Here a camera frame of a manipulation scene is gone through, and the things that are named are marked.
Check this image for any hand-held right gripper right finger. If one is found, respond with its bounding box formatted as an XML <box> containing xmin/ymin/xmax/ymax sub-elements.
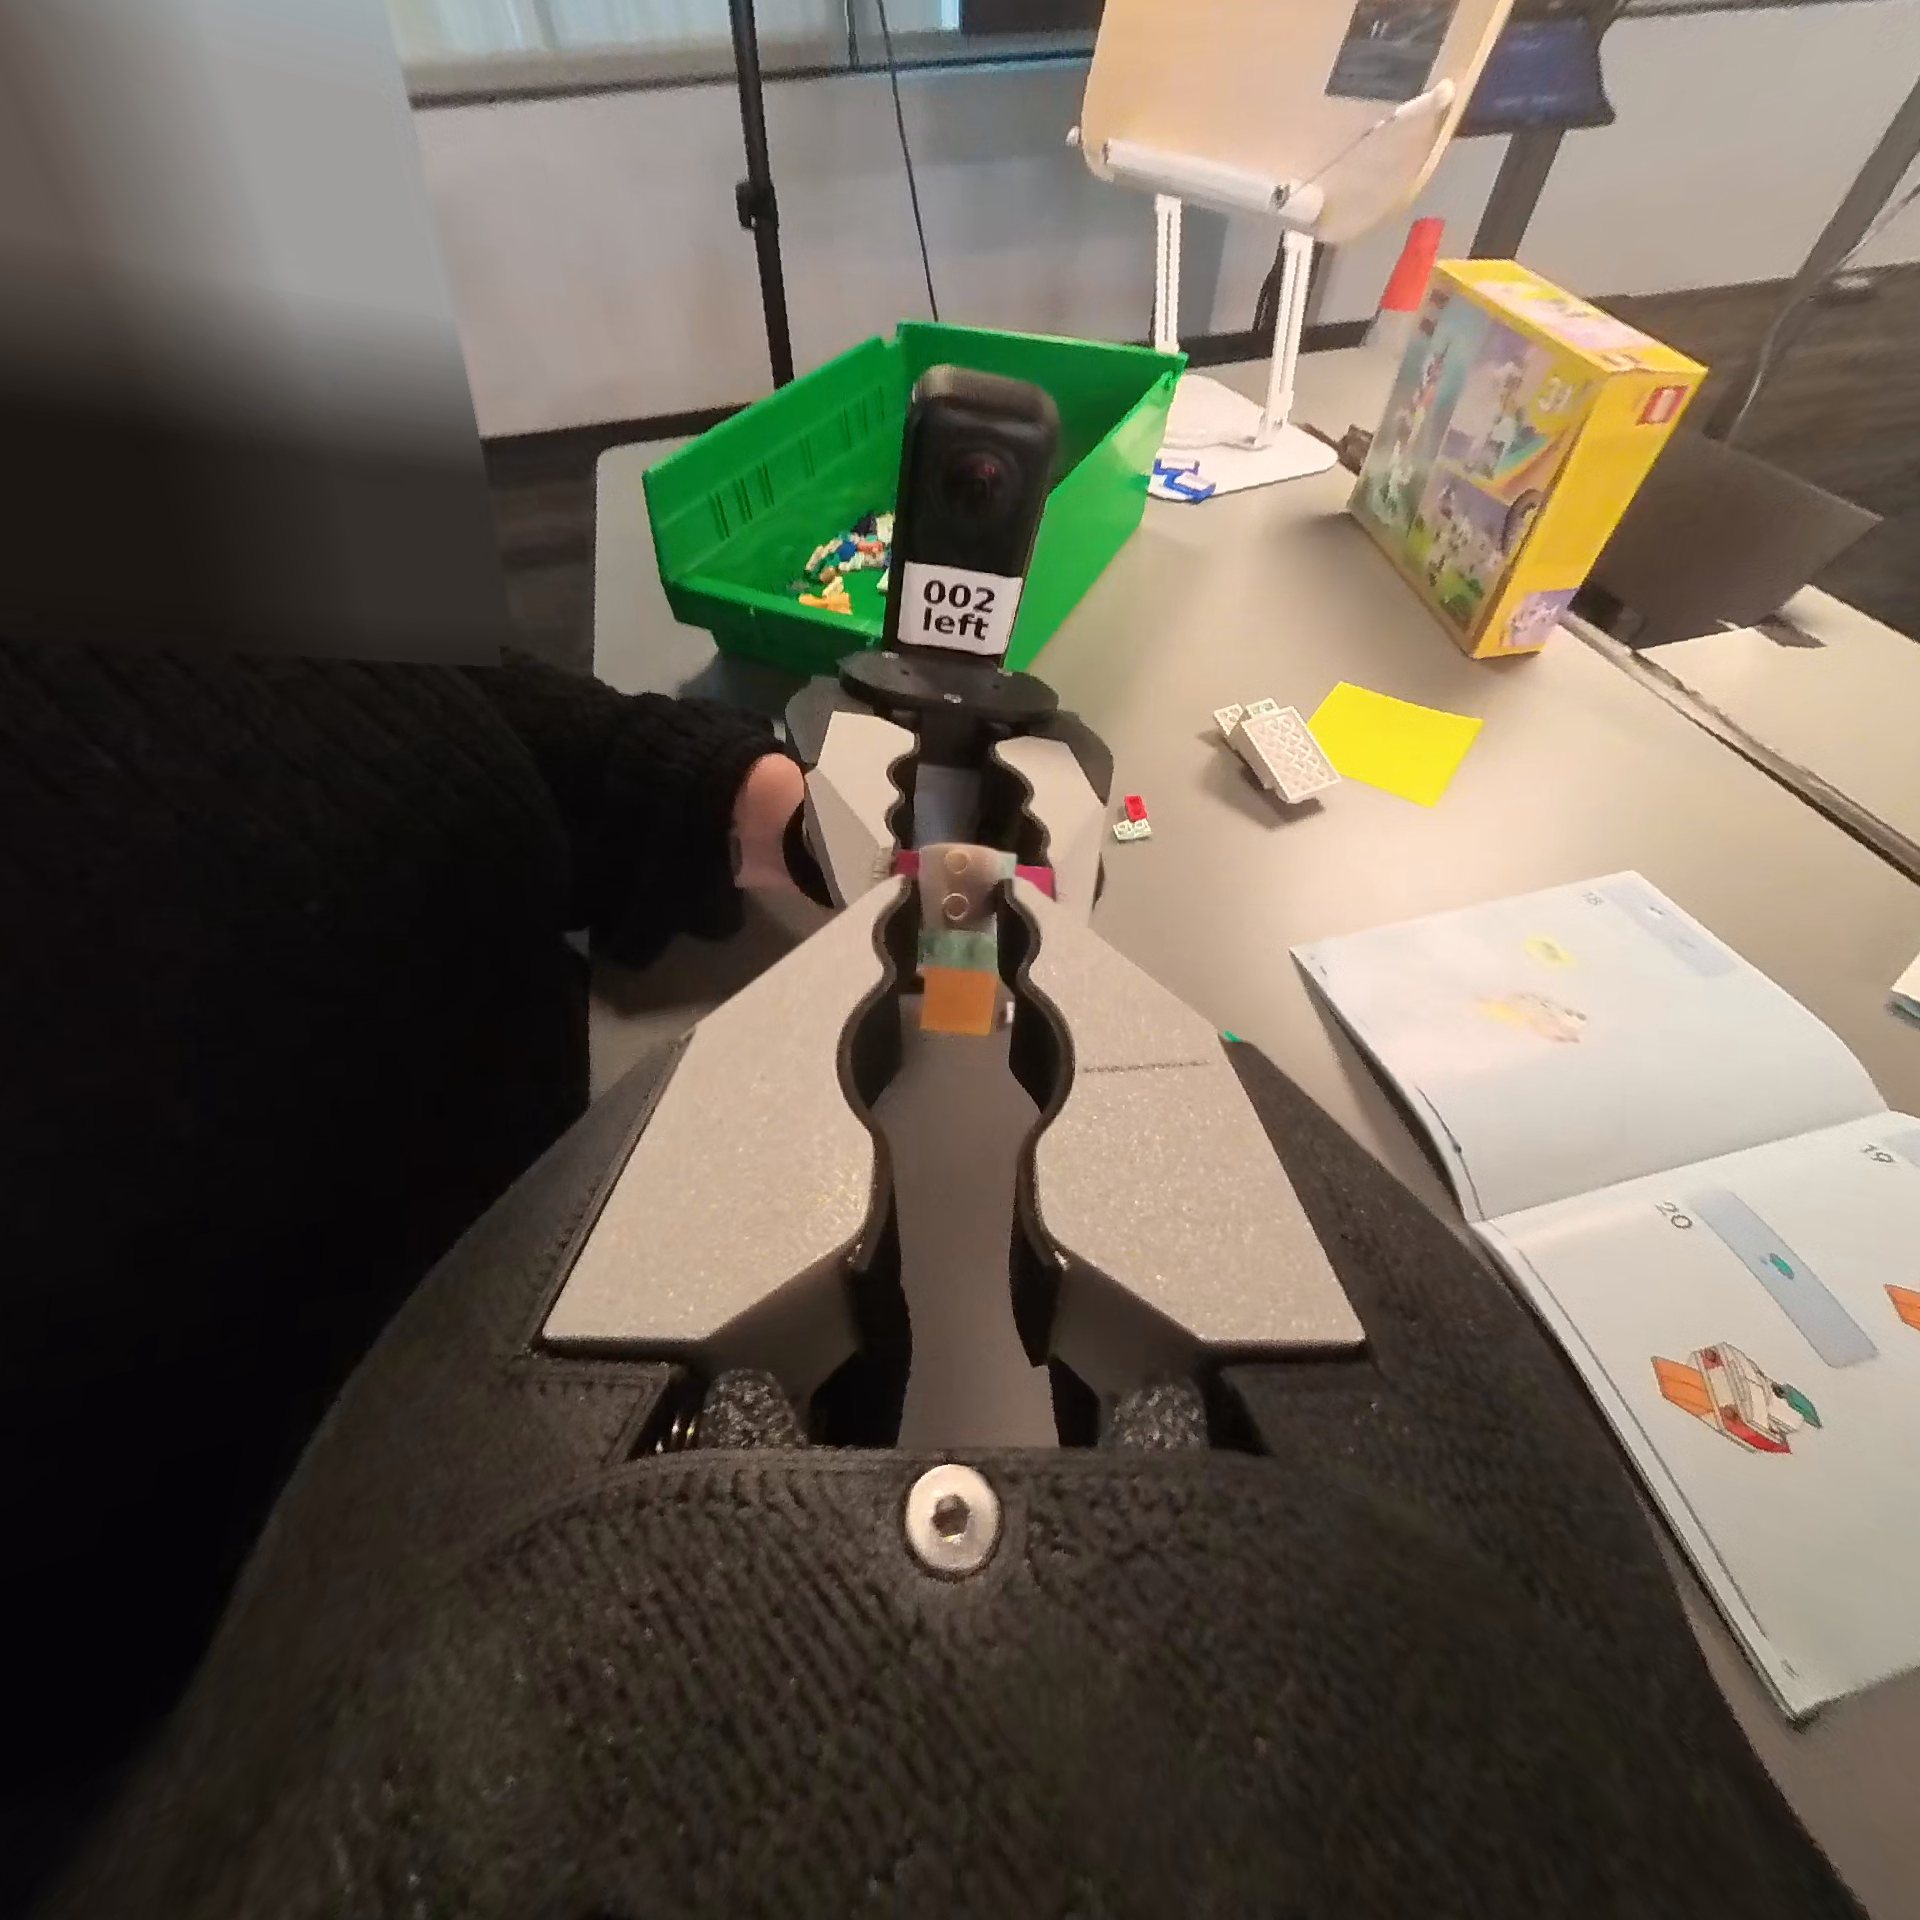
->
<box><xmin>1001</xmin><ymin>882</ymin><xmax>1368</xmax><ymax>1379</ymax></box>

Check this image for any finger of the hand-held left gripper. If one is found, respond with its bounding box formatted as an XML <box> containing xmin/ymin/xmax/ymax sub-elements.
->
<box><xmin>801</xmin><ymin>710</ymin><xmax>916</xmax><ymax>914</ymax></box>
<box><xmin>989</xmin><ymin>732</ymin><xmax>1104</xmax><ymax>910</ymax></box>

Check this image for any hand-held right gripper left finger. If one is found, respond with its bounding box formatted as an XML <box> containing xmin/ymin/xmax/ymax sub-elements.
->
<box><xmin>536</xmin><ymin>877</ymin><xmax>916</xmax><ymax>1390</ymax></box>

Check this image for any green plastic bin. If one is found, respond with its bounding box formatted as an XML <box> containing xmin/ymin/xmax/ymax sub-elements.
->
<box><xmin>641</xmin><ymin>323</ymin><xmax>1190</xmax><ymax>676</ymax></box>

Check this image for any pile of lego pieces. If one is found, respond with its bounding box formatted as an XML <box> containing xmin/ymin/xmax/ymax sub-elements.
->
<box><xmin>791</xmin><ymin>508</ymin><xmax>903</xmax><ymax>619</ymax></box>

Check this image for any small multicoloured lego assembly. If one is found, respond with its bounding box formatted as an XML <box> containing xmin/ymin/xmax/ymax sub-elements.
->
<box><xmin>888</xmin><ymin>840</ymin><xmax>1061</xmax><ymax>1040</ymax></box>

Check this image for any person's left forearm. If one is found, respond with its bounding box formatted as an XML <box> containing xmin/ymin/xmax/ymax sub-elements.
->
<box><xmin>0</xmin><ymin>643</ymin><xmax>789</xmax><ymax>1052</ymax></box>

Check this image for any white studded lego brick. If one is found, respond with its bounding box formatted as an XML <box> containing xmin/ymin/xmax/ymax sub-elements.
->
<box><xmin>1231</xmin><ymin>704</ymin><xmax>1341</xmax><ymax>811</ymax></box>

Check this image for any yellow lego set box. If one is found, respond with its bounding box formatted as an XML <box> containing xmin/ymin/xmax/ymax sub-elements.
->
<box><xmin>1345</xmin><ymin>259</ymin><xmax>1710</xmax><ymax>662</ymax></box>

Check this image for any person's left hand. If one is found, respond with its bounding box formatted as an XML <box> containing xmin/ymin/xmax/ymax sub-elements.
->
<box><xmin>728</xmin><ymin>748</ymin><xmax>837</xmax><ymax>907</ymax></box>

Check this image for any black tripod stand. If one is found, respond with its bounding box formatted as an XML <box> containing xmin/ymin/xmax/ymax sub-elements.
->
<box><xmin>726</xmin><ymin>0</ymin><xmax>799</xmax><ymax>395</ymax></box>

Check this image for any yellow paper sheet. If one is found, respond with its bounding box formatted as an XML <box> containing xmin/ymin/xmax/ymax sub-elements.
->
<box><xmin>1308</xmin><ymin>681</ymin><xmax>1484</xmax><ymax>809</ymax></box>

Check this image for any open instruction booklet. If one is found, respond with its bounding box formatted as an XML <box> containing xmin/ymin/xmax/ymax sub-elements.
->
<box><xmin>1288</xmin><ymin>870</ymin><xmax>1920</xmax><ymax>1721</ymax></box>

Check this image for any wooden book stand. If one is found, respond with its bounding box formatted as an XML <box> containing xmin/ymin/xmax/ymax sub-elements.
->
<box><xmin>1068</xmin><ymin>0</ymin><xmax>1518</xmax><ymax>452</ymax></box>

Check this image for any red paper tag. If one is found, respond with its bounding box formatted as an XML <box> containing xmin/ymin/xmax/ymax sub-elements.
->
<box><xmin>1372</xmin><ymin>217</ymin><xmax>1449</xmax><ymax>318</ymax></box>

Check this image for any person's black clothing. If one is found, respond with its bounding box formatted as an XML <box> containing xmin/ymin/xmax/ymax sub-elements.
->
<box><xmin>0</xmin><ymin>960</ymin><xmax>600</xmax><ymax>1920</ymax></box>

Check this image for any grey desk leg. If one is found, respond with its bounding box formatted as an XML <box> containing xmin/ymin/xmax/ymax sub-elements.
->
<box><xmin>1710</xmin><ymin>76</ymin><xmax>1920</xmax><ymax>444</ymax></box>

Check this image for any black hanging cable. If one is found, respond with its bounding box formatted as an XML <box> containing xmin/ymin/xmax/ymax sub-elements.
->
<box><xmin>871</xmin><ymin>0</ymin><xmax>947</xmax><ymax>332</ymax></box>

